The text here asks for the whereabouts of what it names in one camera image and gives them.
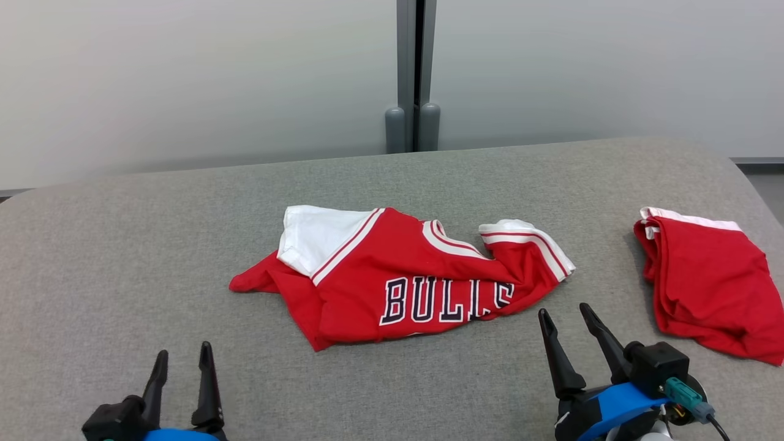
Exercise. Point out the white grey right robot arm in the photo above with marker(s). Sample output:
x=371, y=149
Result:
x=652, y=436

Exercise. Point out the grey partition post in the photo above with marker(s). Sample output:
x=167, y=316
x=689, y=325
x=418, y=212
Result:
x=416, y=61

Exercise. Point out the red Bulls jersey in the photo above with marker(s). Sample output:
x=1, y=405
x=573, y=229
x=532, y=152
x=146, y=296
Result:
x=367, y=294

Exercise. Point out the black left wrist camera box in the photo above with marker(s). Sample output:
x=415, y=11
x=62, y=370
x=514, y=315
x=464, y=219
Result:
x=113, y=422

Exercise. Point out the teal right camera plug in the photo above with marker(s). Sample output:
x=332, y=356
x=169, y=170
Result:
x=683, y=392

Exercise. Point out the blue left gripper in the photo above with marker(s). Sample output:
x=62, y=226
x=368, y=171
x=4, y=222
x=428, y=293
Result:
x=180, y=436

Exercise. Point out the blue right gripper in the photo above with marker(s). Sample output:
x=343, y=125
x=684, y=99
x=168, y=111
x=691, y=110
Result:
x=612, y=401

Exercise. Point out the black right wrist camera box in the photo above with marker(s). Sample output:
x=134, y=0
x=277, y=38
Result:
x=655, y=364

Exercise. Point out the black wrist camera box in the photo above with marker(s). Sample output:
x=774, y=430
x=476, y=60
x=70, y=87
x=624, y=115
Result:
x=655, y=364
x=113, y=422

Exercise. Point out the red shorts white trim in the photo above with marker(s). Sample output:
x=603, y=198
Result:
x=710, y=288

